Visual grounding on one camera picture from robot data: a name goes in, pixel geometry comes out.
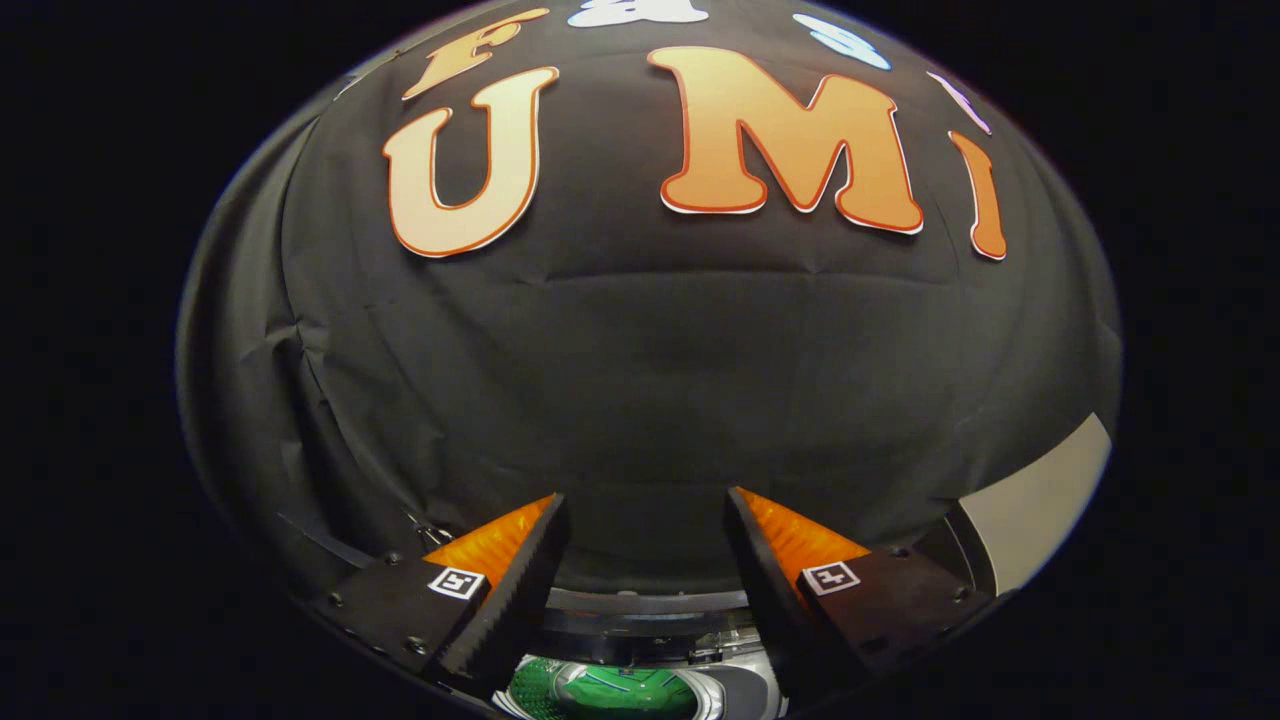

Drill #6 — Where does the dark transparent washing machine lid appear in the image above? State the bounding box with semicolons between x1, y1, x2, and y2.
545;588;753;641

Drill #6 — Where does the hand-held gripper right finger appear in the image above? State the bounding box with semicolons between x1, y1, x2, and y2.
724;486;993;703

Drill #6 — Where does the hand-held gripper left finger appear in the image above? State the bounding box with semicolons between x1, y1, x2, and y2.
308;491;573;699

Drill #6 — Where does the grey washing machine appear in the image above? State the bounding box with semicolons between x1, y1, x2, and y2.
490;612;791;720

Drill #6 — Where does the green polo shirt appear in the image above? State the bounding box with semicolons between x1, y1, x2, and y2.
555;665;701;719

